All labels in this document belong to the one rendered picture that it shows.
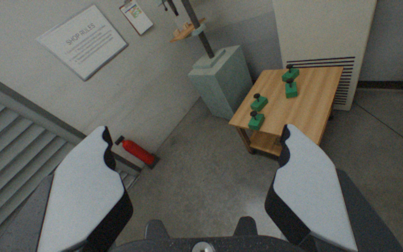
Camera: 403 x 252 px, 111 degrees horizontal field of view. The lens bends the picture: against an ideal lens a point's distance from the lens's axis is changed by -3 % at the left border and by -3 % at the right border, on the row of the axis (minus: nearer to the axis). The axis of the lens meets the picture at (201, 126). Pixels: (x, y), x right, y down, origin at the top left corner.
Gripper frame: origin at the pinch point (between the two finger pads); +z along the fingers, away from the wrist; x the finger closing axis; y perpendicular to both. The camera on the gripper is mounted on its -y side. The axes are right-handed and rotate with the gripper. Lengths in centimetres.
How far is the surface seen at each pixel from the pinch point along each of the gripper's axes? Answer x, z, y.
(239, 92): 51, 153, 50
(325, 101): 78, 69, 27
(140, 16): -64, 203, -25
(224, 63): 29, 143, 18
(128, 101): -84, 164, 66
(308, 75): 83, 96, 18
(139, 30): -65, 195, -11
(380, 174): 122, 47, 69
